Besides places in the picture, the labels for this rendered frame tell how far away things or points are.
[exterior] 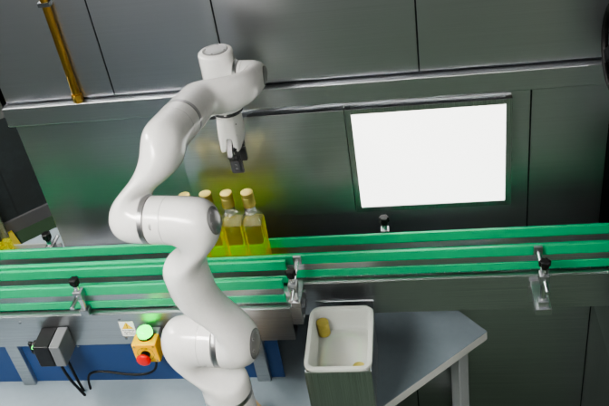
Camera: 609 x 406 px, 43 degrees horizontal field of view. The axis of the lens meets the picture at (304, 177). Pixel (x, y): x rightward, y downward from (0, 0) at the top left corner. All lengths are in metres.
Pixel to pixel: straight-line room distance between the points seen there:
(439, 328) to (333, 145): 0.69
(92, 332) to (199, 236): 0.87
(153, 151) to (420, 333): 1.18
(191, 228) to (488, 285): 0.95
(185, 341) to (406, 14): 0.94
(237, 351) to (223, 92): 0.58
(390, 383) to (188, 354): 0.70
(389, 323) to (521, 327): 0.44
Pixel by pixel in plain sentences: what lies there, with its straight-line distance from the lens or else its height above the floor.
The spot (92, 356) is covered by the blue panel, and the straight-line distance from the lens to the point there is 2.45.
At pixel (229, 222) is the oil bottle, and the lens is 2.11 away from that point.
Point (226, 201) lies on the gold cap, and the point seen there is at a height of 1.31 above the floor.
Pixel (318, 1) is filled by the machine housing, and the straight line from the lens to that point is 1.94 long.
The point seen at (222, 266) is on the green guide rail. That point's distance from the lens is 2.17.
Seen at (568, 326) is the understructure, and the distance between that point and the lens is 2.63.
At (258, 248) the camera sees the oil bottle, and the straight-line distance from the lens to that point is 2.15.
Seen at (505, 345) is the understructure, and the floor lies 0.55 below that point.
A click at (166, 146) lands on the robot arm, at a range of 1.54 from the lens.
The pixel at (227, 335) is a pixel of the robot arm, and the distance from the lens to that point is 1.76.
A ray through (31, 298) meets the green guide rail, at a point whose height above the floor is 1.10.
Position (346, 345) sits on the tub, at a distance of 2.14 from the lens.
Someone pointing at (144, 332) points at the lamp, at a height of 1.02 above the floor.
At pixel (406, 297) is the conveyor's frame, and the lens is 2.20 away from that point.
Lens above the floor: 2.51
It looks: 34 degrees down
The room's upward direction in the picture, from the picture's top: 9 degrees counter-clockwise
